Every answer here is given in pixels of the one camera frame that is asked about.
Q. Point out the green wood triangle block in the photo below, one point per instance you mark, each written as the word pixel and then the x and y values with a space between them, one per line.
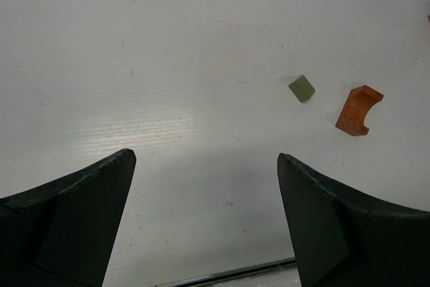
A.
pixel 302 89

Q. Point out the orange wood arch block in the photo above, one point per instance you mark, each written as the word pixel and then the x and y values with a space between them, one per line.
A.
pixel 359 102

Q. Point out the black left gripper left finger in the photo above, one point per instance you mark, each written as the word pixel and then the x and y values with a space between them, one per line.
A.
pixel 62 233

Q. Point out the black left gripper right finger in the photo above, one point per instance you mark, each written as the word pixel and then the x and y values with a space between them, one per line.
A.
pixel 344 237

